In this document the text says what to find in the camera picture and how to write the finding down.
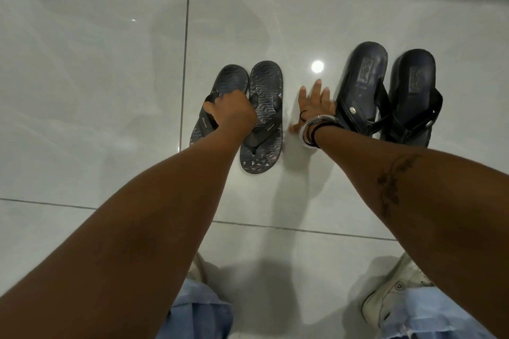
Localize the person's right hand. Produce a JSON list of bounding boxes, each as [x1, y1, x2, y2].
[[289, 79, 339, 135]]

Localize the person's left hand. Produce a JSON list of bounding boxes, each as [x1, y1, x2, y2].
[[202, 90, 258, 133]]

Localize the person's left forearm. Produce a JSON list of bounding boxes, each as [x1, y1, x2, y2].
[[0, 123, 250, 339]]

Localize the light blue jeans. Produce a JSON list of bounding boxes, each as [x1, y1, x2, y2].
[[156, 280, 498, 339]]

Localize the black wristband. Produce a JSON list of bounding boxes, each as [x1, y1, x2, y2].
[[299, 110, 343, 149]]

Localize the black strapped sandal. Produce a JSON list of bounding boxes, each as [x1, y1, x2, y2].
[[335, 42, 393, 138], [380, 49, 444, 149]]

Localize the grey patterned flip-flop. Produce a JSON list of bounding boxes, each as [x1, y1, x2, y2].
[[189, 64, 250, 147], [239, 61, 284, 175]]

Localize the white bangle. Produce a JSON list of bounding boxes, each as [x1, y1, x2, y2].
[[301, 122, 319, 150]]

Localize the person's right forearm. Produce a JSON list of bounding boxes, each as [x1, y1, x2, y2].
[[314, 126, 509, 339]]

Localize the white sneaker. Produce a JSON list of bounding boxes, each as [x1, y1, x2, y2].
[[187, 251, 208, 284], [361, 252, 435, 330]]

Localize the silver bangle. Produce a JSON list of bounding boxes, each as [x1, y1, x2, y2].
[[304, 114, 345, 129]]

